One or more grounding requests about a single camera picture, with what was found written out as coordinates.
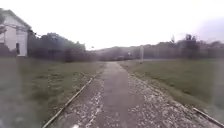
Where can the grass field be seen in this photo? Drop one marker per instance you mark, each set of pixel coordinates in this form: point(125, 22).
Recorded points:
point(180, 75)

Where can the pale path edging strip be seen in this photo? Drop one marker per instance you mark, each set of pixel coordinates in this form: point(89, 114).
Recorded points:
point(207, 116)
point(68, 102)

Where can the pale pole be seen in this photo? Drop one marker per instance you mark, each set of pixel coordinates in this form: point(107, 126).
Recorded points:
point(141, 53)

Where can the grass verge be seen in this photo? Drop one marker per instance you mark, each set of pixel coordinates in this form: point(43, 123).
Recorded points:
point(40, 86)

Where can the grey gravel path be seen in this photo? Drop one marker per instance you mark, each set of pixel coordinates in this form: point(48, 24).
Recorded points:
point(115, 100)

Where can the row of trees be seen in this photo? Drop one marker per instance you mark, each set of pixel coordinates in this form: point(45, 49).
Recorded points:
point(133, 51)

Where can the robot's own part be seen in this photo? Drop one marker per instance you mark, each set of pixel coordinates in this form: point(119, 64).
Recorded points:
point(75, 126)

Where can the white building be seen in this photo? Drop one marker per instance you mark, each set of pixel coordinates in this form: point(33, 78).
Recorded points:
point(15, 35)

